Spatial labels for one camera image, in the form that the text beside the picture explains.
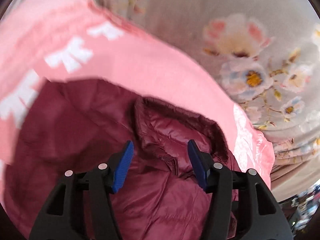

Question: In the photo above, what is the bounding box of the maroon puffer jacket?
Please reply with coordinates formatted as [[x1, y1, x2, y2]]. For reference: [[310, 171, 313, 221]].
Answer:
[[4, 80, 239, 239]]

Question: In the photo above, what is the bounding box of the grey floral bedsheet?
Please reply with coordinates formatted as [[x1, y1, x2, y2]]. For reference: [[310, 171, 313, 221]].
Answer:
[[95, 0, 319, 201]]

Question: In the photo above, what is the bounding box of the pink fleece blanket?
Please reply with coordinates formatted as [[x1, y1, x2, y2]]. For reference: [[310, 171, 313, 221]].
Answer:
[[1, 0, 274, 185]]

